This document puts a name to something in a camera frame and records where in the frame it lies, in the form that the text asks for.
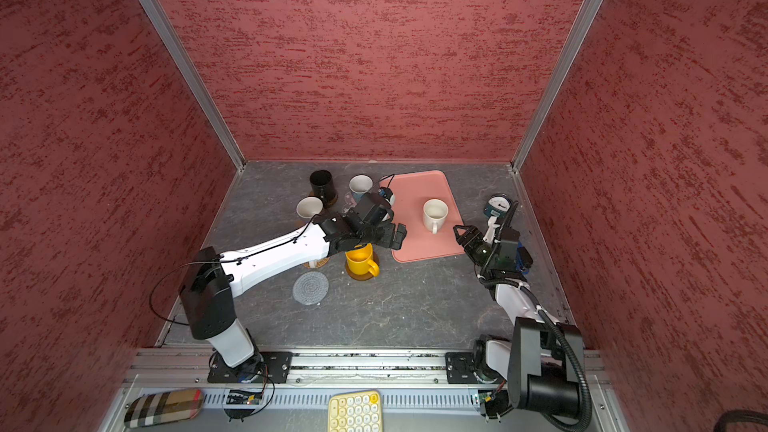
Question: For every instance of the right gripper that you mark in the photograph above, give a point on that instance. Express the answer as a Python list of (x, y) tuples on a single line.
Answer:
[(468, 238)]

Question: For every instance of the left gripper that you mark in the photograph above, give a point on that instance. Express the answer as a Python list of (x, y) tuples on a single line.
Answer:
[(385, 240)]

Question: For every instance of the blue mug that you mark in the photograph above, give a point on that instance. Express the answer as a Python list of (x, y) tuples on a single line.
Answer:
[(359, 185)]

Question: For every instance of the yellow mug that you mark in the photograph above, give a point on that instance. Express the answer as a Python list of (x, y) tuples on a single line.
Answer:
[(364, 254)]

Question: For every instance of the black mug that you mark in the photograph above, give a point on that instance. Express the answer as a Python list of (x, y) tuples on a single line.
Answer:
[(322, 183)]

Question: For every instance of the white mug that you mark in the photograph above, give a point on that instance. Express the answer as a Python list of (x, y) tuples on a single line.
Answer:
[(435, 212)]

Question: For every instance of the purple mug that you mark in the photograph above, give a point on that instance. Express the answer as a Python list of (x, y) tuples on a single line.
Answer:
[(309, 207)]

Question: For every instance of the grey round coaster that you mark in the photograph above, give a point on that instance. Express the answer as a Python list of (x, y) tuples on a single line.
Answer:
[(310, 288)]

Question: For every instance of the brown wooden round coaster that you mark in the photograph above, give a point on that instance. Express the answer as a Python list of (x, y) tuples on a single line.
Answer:
[(362, 271)]

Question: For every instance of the dark glossy brown coaster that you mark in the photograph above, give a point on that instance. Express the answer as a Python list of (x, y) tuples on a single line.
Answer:
[(326, 202)]

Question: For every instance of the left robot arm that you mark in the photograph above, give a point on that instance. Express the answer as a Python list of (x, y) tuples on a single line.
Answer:
[(213, 280)]

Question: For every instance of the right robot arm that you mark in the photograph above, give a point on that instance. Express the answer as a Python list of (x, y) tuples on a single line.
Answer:
[(541, 368)]

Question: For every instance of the blue stapler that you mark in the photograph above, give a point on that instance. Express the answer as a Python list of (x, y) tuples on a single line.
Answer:
[(524, 259)]

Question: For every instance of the pink tray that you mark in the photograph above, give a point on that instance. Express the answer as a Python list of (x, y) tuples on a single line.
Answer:
[(412, 192)]

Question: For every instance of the yellow keypad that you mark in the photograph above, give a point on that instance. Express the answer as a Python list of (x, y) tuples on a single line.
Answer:
[(355, 412)]

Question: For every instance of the plaid glasses case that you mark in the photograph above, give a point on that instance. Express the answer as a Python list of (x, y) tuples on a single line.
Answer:
[(164, 408)]

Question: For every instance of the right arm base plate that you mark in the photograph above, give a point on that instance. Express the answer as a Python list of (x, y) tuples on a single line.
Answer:
[(460, 368)]

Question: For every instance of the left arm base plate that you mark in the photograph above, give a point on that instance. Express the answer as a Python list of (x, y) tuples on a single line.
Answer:
[(276, 367)]

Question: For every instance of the black cable corner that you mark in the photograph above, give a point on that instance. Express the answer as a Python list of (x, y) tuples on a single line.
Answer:
[(739, 416)]

